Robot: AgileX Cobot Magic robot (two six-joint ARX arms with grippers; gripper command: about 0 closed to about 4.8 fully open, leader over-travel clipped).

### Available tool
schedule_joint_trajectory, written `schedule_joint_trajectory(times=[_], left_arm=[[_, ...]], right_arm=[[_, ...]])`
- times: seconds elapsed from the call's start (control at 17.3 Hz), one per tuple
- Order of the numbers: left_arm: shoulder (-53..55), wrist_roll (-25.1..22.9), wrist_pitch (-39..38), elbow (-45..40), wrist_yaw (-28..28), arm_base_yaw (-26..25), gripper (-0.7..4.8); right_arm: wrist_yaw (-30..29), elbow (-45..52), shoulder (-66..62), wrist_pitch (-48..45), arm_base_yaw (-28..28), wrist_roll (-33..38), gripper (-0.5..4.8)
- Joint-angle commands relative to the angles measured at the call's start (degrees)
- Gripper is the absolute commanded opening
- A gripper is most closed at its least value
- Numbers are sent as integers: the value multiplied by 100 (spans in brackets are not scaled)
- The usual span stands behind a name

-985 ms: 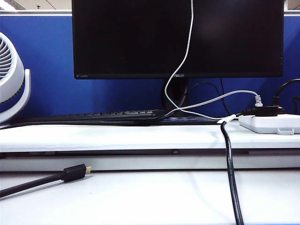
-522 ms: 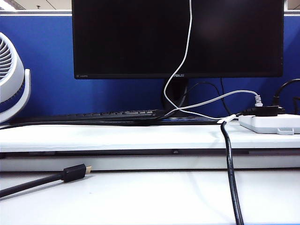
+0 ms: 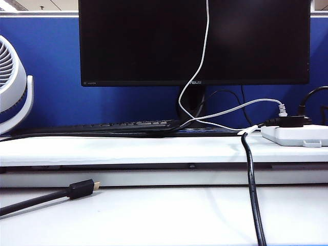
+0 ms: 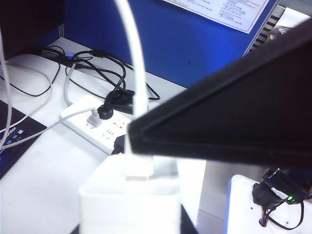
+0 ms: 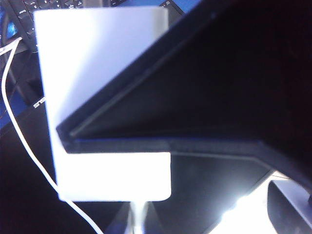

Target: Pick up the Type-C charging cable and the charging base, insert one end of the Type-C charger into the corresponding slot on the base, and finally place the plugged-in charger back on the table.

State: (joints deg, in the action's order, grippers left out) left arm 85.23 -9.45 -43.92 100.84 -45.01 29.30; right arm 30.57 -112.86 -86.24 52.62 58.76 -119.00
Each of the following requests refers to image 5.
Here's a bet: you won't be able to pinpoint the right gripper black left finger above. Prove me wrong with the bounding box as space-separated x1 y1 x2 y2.
101 202 134 234

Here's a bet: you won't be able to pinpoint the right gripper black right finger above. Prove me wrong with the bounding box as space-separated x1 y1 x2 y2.
146 202 180 234

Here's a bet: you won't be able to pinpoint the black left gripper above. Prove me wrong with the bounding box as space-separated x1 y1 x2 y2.
267 179 312 234

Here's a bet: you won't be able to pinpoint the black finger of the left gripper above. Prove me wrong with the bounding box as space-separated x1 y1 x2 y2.
55 0 312 193

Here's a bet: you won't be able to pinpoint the white Type-C charging cable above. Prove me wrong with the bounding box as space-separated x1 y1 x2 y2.
0 39 151 234

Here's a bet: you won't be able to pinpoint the white charging base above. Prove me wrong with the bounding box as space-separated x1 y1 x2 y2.
33 6 173 202

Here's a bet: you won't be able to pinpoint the black ASUS monitor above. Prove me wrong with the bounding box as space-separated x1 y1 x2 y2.
0 95 273 234

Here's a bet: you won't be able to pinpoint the black Logitech keyboard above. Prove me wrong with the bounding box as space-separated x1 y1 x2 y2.
7 0 186 54

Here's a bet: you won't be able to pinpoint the blue printed mouse pad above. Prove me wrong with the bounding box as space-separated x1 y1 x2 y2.
0 9 22 52

